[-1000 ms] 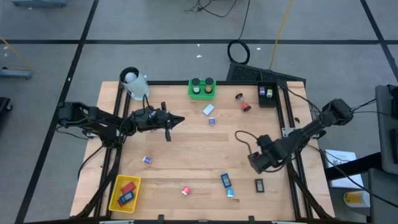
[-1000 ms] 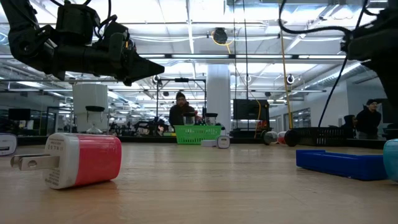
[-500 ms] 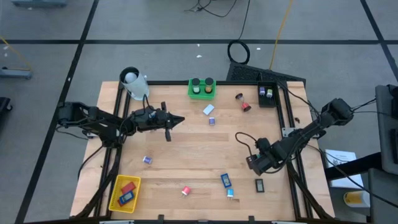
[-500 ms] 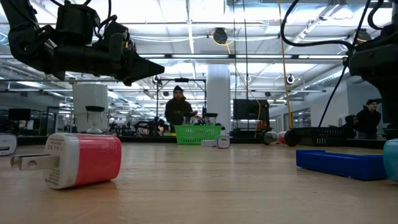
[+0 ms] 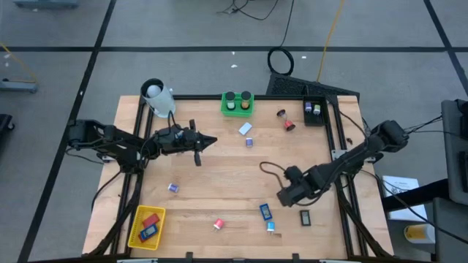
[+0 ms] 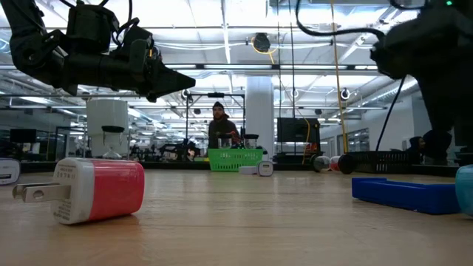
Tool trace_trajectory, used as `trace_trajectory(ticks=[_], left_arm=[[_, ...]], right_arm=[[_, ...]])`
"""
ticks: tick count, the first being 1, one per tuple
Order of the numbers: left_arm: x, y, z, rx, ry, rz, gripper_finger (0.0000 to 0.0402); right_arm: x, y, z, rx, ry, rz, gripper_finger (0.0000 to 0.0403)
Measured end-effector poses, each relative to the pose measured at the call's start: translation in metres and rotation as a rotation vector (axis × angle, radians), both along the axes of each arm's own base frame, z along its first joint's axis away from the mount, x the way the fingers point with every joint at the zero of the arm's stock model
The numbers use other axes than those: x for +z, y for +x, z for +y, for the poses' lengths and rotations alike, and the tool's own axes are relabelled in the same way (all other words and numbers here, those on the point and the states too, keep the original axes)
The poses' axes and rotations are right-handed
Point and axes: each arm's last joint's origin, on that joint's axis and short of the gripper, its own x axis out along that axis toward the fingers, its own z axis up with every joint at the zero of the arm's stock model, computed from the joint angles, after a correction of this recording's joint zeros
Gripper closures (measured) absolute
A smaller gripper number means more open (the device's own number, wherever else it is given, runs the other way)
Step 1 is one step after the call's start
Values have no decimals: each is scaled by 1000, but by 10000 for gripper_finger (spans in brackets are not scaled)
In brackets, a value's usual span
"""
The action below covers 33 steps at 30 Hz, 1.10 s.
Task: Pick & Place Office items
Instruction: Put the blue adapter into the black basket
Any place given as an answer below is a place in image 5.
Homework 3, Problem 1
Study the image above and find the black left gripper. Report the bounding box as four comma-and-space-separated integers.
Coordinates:
154, 118, 219, 168

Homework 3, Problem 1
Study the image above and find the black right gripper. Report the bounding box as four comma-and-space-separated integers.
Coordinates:
276, 174, 323, 208

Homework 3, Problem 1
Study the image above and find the white eraser block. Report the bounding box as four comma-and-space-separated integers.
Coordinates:
238, 121, 254, 137

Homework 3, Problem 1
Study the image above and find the red sand hourglass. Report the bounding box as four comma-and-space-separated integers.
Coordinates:
276, 108, 296, 132

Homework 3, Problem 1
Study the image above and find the solid red rectangular box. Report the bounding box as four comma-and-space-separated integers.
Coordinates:
141, 213, 161, 229

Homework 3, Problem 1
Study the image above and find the green plastic basket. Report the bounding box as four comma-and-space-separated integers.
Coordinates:
220, 91, 255, 118

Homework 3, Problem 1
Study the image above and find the white cylindrical can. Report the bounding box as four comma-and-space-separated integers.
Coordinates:
140, 77, 177, 119

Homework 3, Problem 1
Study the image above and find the black plastic basket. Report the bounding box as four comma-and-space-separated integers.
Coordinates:
302, 95, 329, 127

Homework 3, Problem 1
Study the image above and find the yellow plastic basket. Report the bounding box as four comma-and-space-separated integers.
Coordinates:
127, 205, 167, 252

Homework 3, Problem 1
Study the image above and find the black floor mat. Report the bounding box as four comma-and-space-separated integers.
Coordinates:
265, 72, 361, 100

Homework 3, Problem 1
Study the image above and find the white paper sheet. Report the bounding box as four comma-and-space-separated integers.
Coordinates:
381, 175, 429, 223

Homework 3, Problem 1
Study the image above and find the grey cabinet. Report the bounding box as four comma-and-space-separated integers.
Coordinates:
440, 98, 468, 205

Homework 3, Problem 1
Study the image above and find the grey floor base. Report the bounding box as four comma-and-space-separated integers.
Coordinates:
0, 77, 39, 94

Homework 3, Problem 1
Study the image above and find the black cable coil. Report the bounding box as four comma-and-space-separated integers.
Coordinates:
266, 46, 296, 77

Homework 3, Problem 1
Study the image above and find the yellow hanging cable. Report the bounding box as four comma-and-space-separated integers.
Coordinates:
315, 0, 346, 83

